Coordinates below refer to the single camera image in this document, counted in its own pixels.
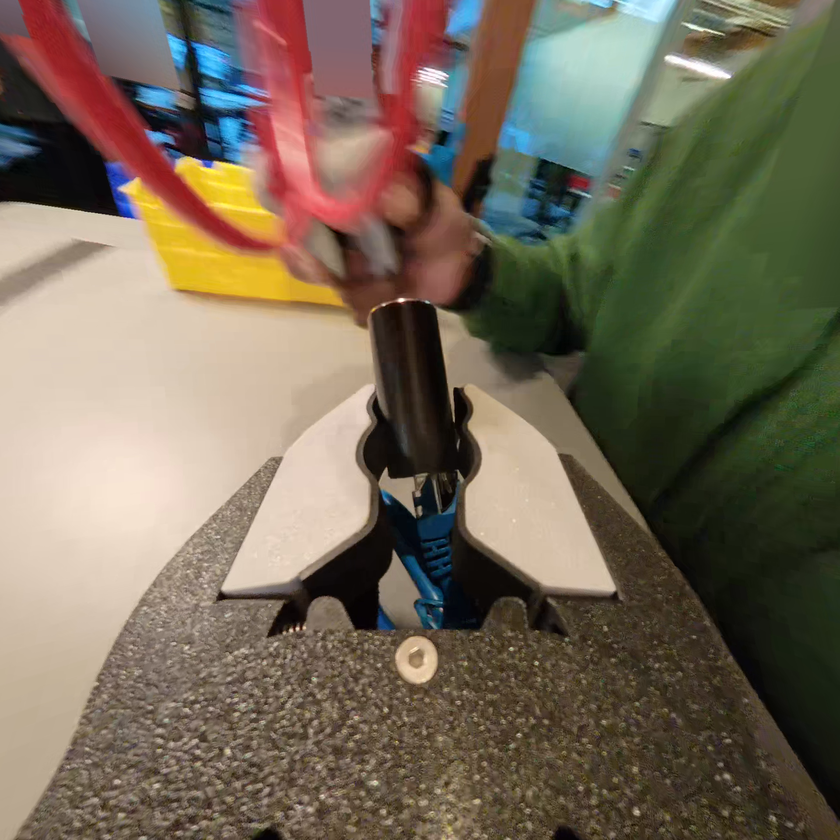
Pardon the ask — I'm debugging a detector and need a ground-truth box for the dark wristwatch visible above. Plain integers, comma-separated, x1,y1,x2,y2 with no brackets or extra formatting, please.
459,223,496,312

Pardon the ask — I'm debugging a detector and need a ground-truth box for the person's right hand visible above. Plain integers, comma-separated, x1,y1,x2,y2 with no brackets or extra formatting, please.
341,177,493,329

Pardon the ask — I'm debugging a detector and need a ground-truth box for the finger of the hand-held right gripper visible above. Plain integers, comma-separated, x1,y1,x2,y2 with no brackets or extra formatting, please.
357,220,403,277
307,220,350,280

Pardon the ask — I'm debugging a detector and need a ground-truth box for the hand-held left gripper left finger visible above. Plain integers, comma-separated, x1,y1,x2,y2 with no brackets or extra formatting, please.
220,384,395,601

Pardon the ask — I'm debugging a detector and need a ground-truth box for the wooden post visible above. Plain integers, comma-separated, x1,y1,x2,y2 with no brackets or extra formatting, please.
453,0,536,198

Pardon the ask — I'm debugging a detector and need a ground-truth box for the yellow plastic bin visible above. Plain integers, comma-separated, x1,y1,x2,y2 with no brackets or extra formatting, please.
121,156,349,308

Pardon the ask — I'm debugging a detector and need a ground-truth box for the blue ethernet cable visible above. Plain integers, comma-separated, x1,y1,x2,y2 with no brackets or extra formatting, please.
377,476,480,631

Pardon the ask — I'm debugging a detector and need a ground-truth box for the person's torso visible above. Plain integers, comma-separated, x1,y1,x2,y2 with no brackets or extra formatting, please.
571,0,840,782

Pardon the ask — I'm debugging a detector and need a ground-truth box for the black ethernet adapter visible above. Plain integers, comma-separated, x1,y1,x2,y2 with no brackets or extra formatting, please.
367,298,460,480

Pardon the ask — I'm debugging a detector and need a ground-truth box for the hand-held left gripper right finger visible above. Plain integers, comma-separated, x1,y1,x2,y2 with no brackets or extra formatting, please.
453,384,619,601

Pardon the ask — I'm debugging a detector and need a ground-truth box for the blue plastic bin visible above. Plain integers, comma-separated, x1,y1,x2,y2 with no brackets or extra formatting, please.
108,161,142,217

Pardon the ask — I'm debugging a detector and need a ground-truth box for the red ethernet cable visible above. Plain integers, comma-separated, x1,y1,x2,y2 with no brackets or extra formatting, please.
0,0,460,263

